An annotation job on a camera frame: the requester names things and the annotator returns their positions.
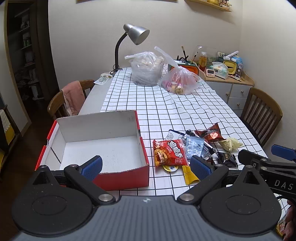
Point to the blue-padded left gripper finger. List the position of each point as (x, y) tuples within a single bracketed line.
[(82, 177)]

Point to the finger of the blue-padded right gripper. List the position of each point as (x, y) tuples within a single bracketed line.
[(210, 179)]

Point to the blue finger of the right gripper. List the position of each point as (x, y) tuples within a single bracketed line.
[(284, 152)]

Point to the yellow minion snack pack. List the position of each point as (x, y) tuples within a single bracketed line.
[(189, 176)]

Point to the cream black snack packet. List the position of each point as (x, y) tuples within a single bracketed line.
[(226, 158)]

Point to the light blue snack packet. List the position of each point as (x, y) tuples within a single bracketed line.
[(194, 146)]

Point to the dark red snack bag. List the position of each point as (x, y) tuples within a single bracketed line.
[(211, 135)]

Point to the red chips snack bag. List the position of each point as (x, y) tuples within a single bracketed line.
[(169, 153)]

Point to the white blue snack packet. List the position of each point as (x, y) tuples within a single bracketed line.
[(174, 135)]

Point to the pink plastic bag of snacks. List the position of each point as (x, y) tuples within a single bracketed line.
[(178, 80)]

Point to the person's hand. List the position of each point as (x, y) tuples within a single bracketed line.
[(290, 222)]

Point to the right wooden chair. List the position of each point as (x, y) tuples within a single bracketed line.
[(261, 115)]

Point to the wooden chair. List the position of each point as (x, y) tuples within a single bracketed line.
[(261, 115), (57, 106)]

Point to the red white cardboard box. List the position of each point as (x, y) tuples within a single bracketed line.
[(114, 136)]

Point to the left wooden chair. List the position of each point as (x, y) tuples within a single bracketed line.
[(57, 106)]

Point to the pink towel on chair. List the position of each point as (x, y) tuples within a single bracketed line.
[(74, 97)]

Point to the black white grid tablecloth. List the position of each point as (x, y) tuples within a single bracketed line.
[(159, 111)]

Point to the grey drawer cabinet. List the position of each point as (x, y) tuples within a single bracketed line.
[(232, 91)]

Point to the small packet near lamp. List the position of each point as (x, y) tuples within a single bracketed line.
[(104, 77)]

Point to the white kitchen timer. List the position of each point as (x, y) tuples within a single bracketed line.
[(210, 73)]

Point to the yellow box on cabinet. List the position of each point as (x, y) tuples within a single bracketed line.
[(231, 66)]

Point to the orange green storage basket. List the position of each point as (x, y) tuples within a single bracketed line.
[(189, 66)]

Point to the orange liquid bottle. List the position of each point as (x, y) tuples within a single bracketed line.
[(203, 61)]

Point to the clear plastic bag with container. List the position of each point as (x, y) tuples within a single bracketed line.
[(146, 67)]

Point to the silver desk lamp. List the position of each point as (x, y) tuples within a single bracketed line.
[(137, 34)]

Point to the dark bookshelf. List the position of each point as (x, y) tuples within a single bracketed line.
[(27, 28)]

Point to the wooden wall shelf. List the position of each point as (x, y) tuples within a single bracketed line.
[(211, 5)]

